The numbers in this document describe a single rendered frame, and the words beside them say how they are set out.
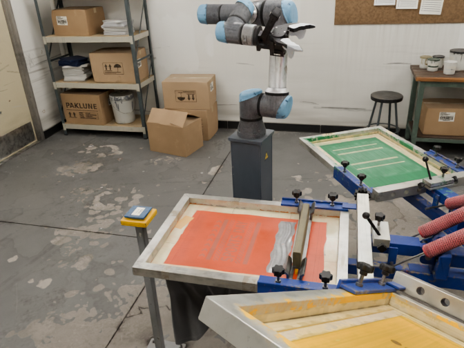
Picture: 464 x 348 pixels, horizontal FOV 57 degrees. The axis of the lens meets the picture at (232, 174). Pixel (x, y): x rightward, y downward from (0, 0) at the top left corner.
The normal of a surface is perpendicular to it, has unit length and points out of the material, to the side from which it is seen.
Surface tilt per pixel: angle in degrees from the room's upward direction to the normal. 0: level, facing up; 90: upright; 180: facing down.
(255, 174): 90
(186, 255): 0
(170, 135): 90
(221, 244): 0
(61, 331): 0
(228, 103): 90
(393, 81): 90
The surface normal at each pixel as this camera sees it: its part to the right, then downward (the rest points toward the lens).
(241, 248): -0.04, -0.90
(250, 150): -0.44, 0.42
